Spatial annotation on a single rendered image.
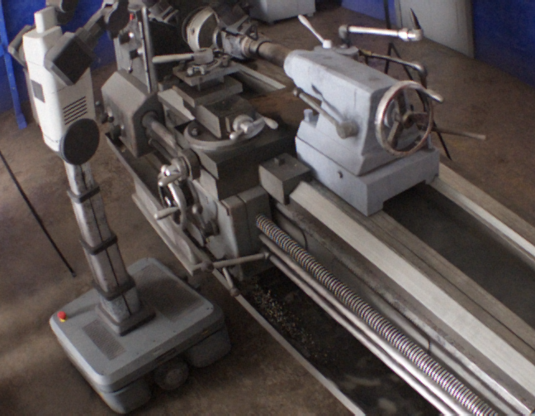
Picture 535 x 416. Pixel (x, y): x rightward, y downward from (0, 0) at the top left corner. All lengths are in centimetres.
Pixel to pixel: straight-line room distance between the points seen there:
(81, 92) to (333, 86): 74
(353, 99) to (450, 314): 66
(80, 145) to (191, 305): 83
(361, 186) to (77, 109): 86
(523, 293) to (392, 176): 56
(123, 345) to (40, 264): 116
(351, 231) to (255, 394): 91
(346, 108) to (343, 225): 31
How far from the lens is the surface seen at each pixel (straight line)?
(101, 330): 233
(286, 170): 182
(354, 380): 180
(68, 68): 157
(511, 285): 166
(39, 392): 257
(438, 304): 142
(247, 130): 178
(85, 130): 184
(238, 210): 185
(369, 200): 166
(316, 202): 174
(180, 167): 190
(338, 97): 171
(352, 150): 167
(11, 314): 304
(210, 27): 240
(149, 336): 225
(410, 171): 173
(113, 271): 217
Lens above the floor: 183
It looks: 34 degrees down
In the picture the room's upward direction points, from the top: 8 degrees counter-clockwise
